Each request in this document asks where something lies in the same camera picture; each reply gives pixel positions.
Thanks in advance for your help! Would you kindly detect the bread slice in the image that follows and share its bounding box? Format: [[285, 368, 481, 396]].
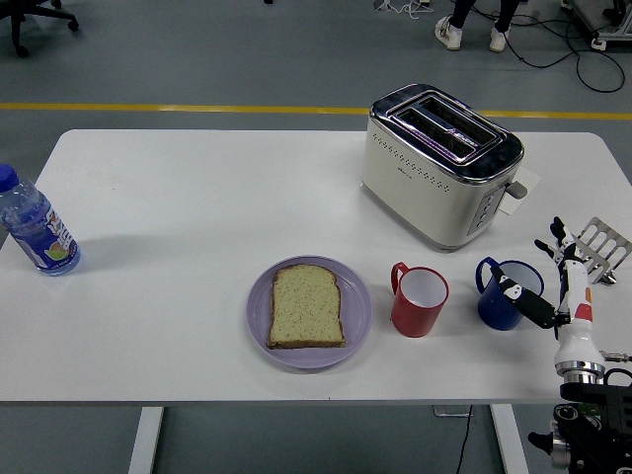
[[267, 264, 347, 350]]

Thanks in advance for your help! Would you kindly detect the black cable under table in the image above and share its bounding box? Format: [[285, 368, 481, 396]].
[[453, 404, 474, 474]]

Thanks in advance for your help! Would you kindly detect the black office chair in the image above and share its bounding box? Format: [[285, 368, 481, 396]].
[[0, 0, 81, 59]]

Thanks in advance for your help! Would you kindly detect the white table leg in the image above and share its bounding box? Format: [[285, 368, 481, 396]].
[[126, 406, 166, 474], [490, 404, 530, 474]]

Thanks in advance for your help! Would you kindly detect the cream and chrome toaster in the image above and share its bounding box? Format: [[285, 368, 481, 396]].
[[358, 83, 529, 252]]

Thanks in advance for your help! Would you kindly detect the plastic bottle with blue cap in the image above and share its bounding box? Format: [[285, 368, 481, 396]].
[[0, 163, 82, 277]]

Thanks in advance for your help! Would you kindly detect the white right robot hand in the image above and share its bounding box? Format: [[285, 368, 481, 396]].
[[492, 215, 606, 366]]

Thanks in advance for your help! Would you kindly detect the white paper card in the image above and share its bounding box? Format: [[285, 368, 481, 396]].
[[498, 166, 542, 216]]

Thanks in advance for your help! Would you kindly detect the red enamel cup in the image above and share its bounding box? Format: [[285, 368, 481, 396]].
[[390, 261, 450, 339]]

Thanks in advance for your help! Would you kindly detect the blue enamel cup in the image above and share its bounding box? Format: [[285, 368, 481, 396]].
[[475, 256, 546, 331]]

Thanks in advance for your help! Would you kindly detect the metal equipment frame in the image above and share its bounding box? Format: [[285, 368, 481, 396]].
[[562, 0, 632, 43]]

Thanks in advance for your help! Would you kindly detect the black floor cable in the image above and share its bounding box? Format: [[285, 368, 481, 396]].
[[503, 7, 627, 94]]

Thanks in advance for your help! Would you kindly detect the metal toast rack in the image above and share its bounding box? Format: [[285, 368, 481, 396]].
[[575, 215, 632, 286]]

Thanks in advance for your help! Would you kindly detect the purple plate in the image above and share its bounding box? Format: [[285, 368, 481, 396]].
[[246, 254, 374, 370]]

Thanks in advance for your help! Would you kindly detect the white floor cable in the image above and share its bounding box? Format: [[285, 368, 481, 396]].
[[373, 0, 434, 21]]

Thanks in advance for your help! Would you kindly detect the person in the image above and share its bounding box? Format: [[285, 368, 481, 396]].
[[434, 0, 522, 52]]

